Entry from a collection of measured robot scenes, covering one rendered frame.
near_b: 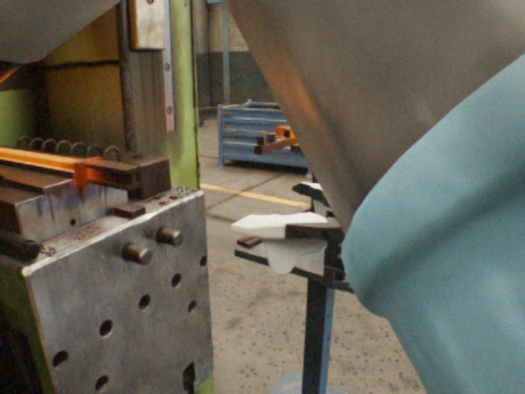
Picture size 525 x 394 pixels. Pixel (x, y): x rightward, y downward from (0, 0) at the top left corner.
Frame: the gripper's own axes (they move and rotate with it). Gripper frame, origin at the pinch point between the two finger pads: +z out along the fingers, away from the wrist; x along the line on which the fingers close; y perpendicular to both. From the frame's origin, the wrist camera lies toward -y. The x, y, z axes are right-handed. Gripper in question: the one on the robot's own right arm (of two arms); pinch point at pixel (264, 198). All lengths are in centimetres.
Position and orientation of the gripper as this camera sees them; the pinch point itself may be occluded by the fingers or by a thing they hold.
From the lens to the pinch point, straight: 45.7
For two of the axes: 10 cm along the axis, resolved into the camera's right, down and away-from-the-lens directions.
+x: 4.7, -2.7, 8.4
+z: -8.8, -1.5, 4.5
